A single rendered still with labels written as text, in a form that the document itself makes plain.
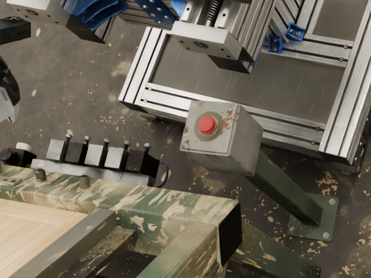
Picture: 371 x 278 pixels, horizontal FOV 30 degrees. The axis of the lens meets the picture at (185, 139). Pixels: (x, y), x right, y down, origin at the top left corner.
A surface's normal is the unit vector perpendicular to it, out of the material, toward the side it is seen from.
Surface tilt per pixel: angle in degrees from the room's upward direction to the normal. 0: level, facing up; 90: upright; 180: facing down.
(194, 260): 90
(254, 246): 90
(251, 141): 90
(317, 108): 0
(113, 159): 0
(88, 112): 0
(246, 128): 90
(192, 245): 51
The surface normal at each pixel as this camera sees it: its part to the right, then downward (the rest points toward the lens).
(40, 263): -0.07, -0.93
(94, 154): -0.40, -0.30
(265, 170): 0.89, 0.10
